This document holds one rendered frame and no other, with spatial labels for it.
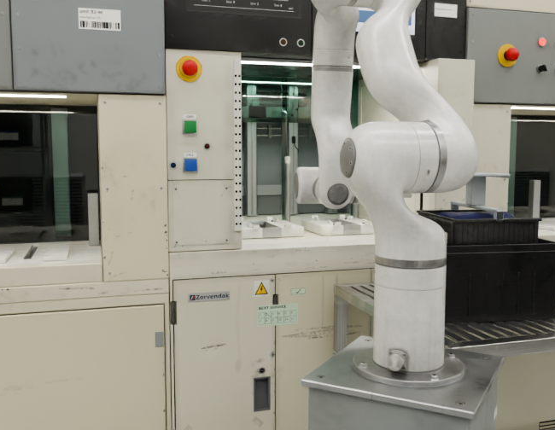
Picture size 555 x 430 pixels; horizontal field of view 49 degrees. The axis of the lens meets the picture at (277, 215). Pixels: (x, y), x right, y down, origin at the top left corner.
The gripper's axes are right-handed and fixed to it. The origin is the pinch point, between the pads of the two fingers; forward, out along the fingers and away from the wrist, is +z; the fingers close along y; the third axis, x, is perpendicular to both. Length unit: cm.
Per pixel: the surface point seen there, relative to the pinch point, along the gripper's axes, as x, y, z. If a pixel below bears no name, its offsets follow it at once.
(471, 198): -3.1, 1.4, 10.4
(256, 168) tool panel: 3, -121, -27
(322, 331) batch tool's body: -43, -32, -18
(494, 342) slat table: -30.1, 27.2, 3.4
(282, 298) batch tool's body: -33, -30, -30
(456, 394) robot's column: -31, 51, -15
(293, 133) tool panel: 18, -117, -12
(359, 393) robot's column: -31, 47, -30
